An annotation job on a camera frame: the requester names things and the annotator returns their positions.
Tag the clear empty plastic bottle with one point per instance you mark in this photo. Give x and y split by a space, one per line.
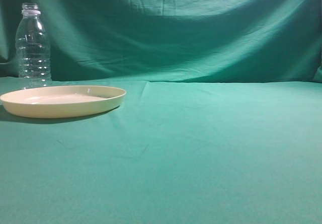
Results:
32 49

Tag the cream plastic plate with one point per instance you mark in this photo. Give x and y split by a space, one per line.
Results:
62 101

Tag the green cloth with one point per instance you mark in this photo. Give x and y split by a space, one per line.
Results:
221 122

